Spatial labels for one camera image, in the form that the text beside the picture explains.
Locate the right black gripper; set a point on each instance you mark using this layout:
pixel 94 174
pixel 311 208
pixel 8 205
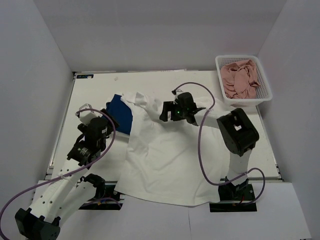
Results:
pixel 170 106

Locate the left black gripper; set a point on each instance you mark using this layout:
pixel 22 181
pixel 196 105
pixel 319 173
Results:
pixel 83 127

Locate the blue t-shirt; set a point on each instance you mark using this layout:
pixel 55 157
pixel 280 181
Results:
pixel 121 113

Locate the white t-shirt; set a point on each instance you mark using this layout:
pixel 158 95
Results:
pixel 161 163

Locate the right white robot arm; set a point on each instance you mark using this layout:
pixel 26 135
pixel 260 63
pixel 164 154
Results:
pixel 237 131

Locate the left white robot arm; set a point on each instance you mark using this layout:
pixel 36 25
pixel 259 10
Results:
pixel 74 185

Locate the blue table label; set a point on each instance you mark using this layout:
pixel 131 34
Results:
pixel 84 76

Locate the pink t-shirt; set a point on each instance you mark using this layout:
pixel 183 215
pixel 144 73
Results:
pixel 240 79

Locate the white plastic basket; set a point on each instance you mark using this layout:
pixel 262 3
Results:
pixel 263 92

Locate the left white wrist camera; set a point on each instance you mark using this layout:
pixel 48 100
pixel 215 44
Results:
pixel 85 117

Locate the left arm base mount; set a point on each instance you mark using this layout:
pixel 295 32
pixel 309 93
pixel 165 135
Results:
pixel 111 201

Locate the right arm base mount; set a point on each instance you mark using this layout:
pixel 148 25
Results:
pixel 235 199

